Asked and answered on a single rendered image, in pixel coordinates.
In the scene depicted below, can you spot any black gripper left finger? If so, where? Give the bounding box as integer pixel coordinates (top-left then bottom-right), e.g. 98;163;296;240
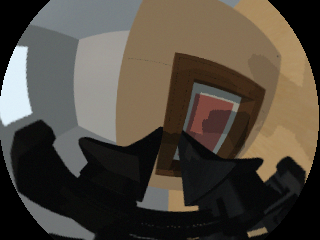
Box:
79;125;163;201

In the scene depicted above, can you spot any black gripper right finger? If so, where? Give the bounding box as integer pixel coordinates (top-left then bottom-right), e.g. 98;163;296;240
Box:
177;129;264;207

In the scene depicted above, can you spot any tan flat board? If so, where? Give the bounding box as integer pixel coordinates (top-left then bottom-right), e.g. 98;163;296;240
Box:
116;0;281;159

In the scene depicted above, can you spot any dark brown picture frame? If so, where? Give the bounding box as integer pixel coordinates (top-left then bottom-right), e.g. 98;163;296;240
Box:
155;52;267;177

